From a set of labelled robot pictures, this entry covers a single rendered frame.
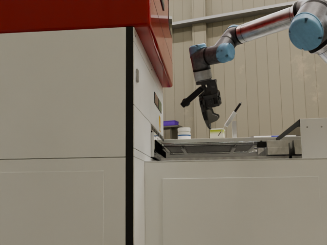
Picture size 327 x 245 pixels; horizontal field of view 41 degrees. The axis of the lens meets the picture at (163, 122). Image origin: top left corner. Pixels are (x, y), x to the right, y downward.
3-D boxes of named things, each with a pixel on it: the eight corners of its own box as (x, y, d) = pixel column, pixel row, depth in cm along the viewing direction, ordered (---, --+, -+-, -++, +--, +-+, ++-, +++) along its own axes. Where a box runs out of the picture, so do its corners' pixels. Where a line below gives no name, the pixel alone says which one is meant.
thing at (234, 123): (225, 138, 207) (224, 111, 209) (224, 139, 211) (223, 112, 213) (237, 138, 206) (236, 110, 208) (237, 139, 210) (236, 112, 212)
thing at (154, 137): (150, 156, 163) (149, 131, 164) (162, 164, 206) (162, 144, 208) (154, 156, 163) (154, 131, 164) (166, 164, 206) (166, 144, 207)
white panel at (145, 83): (125, 156, 127) (126, 26, 133) (158, 169, 207) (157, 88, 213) (136, 156, 127) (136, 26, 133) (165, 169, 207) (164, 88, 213)
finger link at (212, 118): (219, 129, 183) (215, 108, 182) (206, 131, 185) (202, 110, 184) (221, 127, 186) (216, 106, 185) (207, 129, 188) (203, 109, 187)
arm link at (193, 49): (200, 43, 176) (184, 47, 182) (205, 70, 178) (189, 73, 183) (210, 41, 182) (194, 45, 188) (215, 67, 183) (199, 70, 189)
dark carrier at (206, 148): (164, 146, 169) (164, 144, 169) (172, 153, 203) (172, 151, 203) (253, 144, 166) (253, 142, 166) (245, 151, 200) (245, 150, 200)
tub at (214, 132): (209, 141, 220) (209, 128, 222) (210, 143, 228) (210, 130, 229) (224, 141, 219) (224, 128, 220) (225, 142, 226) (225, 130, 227)
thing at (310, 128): (302, 159, 146) (299, 118, 149) (277, 167, 201) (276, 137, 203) (331, 158, 145) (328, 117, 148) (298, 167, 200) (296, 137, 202)
